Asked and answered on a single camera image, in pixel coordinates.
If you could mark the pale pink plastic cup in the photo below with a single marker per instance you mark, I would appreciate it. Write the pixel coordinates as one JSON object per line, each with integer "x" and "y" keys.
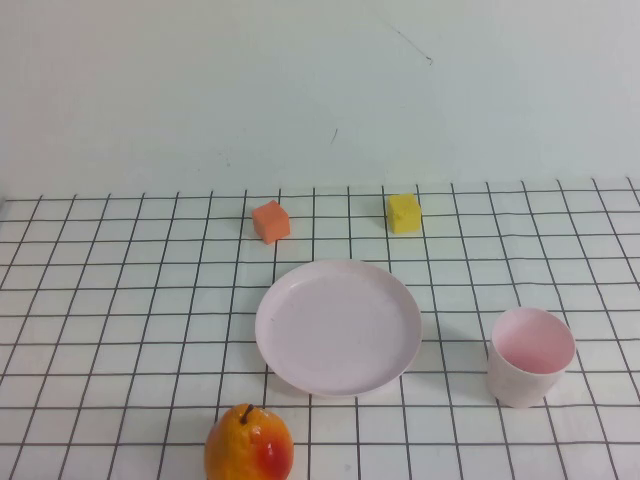
{"x": 520, "y": 385}

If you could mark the pale pink round plate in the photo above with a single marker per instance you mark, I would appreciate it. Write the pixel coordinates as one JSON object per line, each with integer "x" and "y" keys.
{"x": 335, "y": 330}

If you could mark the orange foam cube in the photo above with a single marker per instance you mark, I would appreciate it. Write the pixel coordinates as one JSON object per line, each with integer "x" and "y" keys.
{"x": 270, "y": 222}

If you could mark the yellow foam cube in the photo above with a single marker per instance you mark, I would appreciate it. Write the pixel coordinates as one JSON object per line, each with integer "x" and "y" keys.
{"x": 404, "y": 215}

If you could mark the white black grid tablecloth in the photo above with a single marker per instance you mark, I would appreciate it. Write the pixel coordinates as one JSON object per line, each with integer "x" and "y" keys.
{"x": 125, "y": 300}

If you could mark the orange red toy pear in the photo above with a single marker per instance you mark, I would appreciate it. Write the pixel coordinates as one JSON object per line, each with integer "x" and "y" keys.
{"x": 240, "y": 450}

